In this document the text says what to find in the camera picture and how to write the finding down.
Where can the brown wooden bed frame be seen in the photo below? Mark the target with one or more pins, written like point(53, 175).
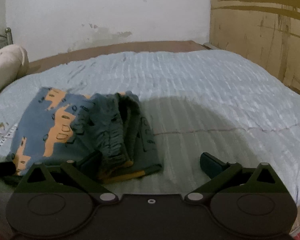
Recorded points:
point(42, 65)

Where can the cream rolled pillow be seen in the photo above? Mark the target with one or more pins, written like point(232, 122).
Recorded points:
point(14, 64)

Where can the blue orange patterned pants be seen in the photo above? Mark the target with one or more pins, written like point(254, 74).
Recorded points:
point(107, 135)

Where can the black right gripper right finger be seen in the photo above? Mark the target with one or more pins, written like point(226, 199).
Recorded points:
point(233, 177)

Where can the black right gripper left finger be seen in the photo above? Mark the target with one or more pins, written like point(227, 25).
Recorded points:
point(69, 177)

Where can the light blue quilted bedspread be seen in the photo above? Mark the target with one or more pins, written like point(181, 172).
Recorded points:
point(210, 101)

